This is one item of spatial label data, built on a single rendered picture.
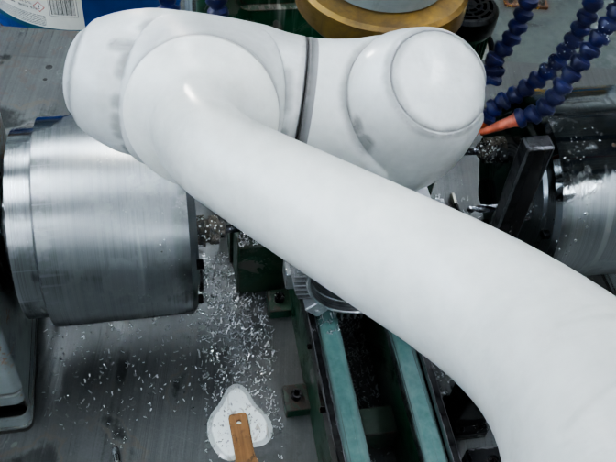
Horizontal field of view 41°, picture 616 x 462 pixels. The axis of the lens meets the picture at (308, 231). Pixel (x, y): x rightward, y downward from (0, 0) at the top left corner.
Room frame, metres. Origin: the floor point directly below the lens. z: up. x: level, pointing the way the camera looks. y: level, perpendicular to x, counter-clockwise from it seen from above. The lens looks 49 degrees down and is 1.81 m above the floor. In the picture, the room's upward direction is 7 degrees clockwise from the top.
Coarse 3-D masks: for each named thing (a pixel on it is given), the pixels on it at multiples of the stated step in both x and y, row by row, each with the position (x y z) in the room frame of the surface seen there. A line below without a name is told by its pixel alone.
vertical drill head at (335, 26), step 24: (312, 0) 0.70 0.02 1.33; (336, 0) 0.70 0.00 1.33; (360, 0) 0.70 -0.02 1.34; (384, 0) 0.69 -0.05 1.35; (408, 0) 0.70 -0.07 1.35; (432, 0) 0.71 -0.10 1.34; (456, 0) 0.73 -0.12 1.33; (312, 24) 0.70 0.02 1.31; (336, 24) 0.68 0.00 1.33; (360, 24) 0.67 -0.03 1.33; (384, 24) 0.67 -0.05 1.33; (408, 24) 0.68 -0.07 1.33; (432, 24) 0.69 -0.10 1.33; (456, 24) 0.71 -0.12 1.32
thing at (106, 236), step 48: (48, 144) 0.63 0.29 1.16; (96, 144) 0.64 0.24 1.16; (48, 192) 0.57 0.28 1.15; (96, 192) 0.58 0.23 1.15; (144, 192) 0.59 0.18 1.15; (48, 240) 0.53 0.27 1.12; (96, 240) 0.54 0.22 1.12; (144, 240) 0.55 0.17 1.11; (192, 240) 0.57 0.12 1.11; (48, 288) 0.51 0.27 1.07; (96, 288) 0.52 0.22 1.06; (144, 288) 0.53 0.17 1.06; (192, 288) 0.54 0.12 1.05
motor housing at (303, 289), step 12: (420, 192) 0.72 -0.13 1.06; (300, 276) 0.60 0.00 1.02; (300, 288) 0.60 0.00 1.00; (312, 288) 0.61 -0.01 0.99; (324, 288) 0.63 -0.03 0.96; (324, 300) 0.61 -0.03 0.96; (336, 300) 0.62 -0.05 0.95; (336, 312) 0.61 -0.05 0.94; (348, 312) 0.61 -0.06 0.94; (360, 312) 0.62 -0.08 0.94
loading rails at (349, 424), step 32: (320, 320) 0.61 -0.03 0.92; (320, 352) 0.56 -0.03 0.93; (384, 352) 0.60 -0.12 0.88; (416, 352) 0.58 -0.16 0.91; (320, 384) 0.51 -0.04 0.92; (352, 384) 0.52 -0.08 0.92; (384, 384) 0.57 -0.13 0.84; (416, 384) 0.53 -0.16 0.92; (288, 416) 0.53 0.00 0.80; (320, 416) 0.49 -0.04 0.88; (352, 416) 0.48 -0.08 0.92; (384, 416) 0.52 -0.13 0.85; (416, 416) 0.49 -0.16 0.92; (320, 448) 0.47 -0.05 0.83; (352, 448) 0.44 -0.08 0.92; (416, 448) 0.45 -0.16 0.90; (448, 448) 0.45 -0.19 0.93
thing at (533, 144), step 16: (528, 144) 0.62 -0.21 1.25; (544, 144) 0.63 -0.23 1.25; (528, 160) 0.62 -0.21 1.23; (544, 160) 0.62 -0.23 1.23; (512, 176) 0.62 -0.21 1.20; (528, 176) 0.62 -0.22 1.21; (512, 192) 0.62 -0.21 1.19; (528, 192) 0.62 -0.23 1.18; (496, 208) 0.63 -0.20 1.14; (512, 208) 0.62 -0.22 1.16; (528, 208) 0.62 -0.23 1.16; (496, 224) 0.62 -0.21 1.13; (512, 224) 0.62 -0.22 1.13
